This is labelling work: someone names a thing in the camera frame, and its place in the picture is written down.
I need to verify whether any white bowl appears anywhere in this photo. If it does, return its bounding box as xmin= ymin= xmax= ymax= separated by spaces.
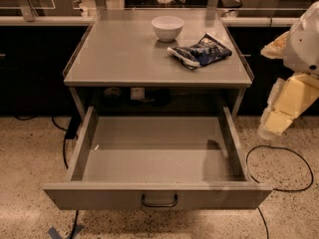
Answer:
xmin=152 ymin=16 xmax=183 ymax=42

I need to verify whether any black cable on floor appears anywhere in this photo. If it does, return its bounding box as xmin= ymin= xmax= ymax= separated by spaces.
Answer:
xmin=14 ymin=115 xmax=80 ymax=239
xmin=245 ymin=144 xmax=315 ymax=239

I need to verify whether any blue chip bag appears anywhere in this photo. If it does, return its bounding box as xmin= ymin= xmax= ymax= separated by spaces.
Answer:
xmin=167 ymin=33 xmax=232 ymax=70

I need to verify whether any open grey top drawer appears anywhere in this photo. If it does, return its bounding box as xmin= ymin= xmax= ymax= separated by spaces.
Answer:
xmin=43 ymin=108 xmax=272 ymax=210

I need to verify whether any black cable on left floor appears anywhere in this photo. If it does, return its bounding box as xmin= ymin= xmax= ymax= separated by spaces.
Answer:
xmin=14 ymin=115 xmax=80 ymax=239

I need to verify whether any blue tape on floor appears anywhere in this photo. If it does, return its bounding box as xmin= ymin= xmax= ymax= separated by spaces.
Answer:
xmin=48 ymin=224 xmax=85 ymax=239

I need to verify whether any white sticker label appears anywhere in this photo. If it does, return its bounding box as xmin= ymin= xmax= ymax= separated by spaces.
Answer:
xmin=131 ymin=88 xmax=145 ymax=100

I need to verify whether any black cable on right floor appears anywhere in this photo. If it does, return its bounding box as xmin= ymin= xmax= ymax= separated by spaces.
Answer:
xmin=245 ymin=144 xmax=315 ymax=239

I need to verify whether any grey metal cabinet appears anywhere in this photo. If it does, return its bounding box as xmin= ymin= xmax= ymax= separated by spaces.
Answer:
xmin=65 ymin=9 xmax=253 ymax=111

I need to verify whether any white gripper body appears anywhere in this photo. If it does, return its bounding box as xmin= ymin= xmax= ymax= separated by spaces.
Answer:
xmin=283 ymin=2 xmax=319 ymax=76

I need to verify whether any black drawer handle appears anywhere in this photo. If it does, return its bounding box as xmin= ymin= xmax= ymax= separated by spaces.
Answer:
xmin=142 ymin=194 xmax=178 ymax=208

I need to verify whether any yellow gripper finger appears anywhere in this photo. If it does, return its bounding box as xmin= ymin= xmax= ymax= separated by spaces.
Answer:
xmin=257 ymin=74 xmax=319 ymax=139
xmin=261 ymin=32 xmax=289 ymax=59

